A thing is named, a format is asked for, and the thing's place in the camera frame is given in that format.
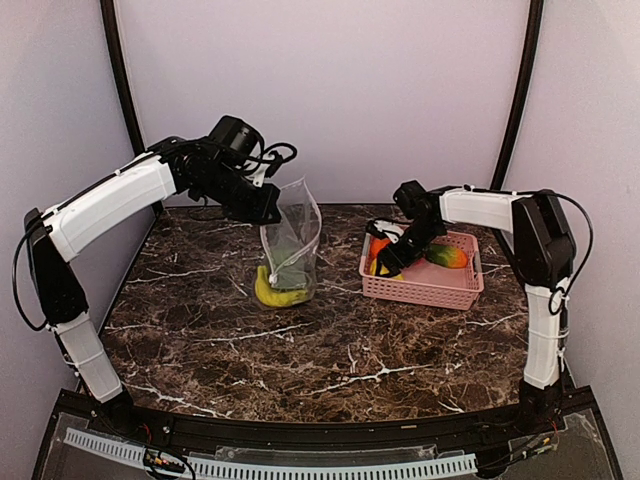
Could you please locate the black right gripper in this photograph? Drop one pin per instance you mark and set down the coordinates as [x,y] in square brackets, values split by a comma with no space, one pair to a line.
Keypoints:
[395,264]

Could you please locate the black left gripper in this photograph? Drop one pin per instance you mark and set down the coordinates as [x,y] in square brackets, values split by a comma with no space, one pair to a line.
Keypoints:
[262,212]

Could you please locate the clear zip top bag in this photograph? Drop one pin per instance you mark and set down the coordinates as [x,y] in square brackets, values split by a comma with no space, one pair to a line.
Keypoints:
[299,229]

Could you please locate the green toy watermelon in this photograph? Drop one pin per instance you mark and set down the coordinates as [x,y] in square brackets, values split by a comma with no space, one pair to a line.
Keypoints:
[289,271]

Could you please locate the yellow toy banana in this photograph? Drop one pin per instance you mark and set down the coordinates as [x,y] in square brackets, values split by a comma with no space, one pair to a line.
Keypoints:
[273,298]

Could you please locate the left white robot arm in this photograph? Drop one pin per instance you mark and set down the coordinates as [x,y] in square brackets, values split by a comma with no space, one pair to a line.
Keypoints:
[54,238]

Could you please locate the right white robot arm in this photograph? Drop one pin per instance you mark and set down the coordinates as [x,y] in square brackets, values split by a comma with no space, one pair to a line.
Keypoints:
[543,251]

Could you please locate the green orange toy mango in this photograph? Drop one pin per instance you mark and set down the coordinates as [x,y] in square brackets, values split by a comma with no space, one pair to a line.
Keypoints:
[446,256]

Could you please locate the orange toy fruit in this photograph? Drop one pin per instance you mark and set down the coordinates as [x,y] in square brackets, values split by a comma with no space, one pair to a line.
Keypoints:
[376,245]

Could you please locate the yellow toy lemon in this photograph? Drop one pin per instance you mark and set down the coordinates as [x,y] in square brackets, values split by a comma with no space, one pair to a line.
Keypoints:
[379,270]

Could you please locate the pink plastic basket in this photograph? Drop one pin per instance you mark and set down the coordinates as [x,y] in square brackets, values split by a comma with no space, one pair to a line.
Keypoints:
[425,283]

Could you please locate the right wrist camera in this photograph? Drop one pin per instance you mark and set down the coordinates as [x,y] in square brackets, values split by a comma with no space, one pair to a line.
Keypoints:
[385,229]

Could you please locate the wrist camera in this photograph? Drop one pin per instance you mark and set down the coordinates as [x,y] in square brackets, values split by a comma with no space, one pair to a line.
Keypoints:
[385,229]
[235,134]

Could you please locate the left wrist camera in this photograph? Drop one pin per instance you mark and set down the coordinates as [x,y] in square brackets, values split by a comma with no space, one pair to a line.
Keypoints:
[235,134]

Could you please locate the left black frame post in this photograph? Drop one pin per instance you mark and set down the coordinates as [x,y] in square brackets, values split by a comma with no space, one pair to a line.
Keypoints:
[120,76]

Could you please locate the black frame post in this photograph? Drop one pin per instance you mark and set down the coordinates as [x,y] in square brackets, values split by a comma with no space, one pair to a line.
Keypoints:
[521,90]
[120,76]

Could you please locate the right black frame post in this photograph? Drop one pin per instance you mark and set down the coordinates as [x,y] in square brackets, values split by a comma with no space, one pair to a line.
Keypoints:
[521,90]

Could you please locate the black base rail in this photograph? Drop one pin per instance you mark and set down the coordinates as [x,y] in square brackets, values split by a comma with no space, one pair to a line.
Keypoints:
[204,434]

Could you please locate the white slotted cable duct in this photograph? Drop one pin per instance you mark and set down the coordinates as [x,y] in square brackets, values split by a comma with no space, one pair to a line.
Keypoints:
[246,463]

